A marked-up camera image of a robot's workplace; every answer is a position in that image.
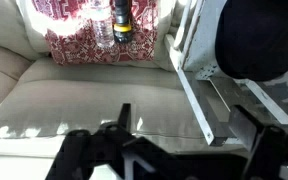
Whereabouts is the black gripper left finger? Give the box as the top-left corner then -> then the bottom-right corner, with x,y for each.
100,103 -> 131,132

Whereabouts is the black bowler hat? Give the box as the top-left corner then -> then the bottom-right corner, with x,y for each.
215,0 -> 288,81

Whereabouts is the black yellow flashlight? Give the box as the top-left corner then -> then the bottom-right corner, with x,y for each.
113,0 -> 132,43

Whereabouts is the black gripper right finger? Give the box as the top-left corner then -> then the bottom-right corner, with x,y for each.
228,105 -> 264,151

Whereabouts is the red white patterned cushion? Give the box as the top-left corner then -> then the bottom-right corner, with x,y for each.
31,0 -> 158,65

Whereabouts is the cream sofa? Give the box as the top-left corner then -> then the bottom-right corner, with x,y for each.
0,0 -> 252,180

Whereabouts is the clear plastic water bottle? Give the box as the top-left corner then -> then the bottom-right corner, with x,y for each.
90,0 -> 114,48

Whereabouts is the small white wooden chair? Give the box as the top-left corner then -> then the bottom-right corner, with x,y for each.
164,0 -> 288,146

